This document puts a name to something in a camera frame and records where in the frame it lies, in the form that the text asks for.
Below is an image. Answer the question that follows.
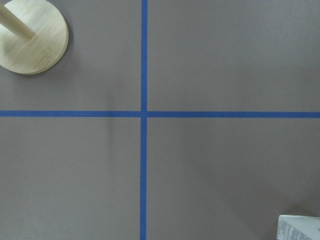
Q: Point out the round wooden stand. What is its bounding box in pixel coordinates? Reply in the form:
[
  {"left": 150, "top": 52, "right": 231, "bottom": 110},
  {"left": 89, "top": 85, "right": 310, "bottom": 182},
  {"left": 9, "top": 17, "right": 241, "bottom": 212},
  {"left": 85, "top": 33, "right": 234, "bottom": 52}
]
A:
[{"left": 0, "top": 0, "right": 69, "bottom": 75}]

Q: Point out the blue tape line crosswise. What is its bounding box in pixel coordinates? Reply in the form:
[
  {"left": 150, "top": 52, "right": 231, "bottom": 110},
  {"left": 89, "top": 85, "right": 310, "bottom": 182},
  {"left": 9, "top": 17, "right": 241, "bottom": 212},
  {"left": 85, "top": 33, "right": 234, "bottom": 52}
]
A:
[{"left": 0, "top": 110, "right": 320, "bottom": 119}]

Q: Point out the blue white milk carton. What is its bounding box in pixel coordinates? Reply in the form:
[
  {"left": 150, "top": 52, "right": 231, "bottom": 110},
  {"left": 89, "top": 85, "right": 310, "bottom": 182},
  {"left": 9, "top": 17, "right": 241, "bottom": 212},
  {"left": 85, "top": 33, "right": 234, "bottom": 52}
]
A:
[{"left": 276, "top": 215, "right": 320, "bottom": 240}]

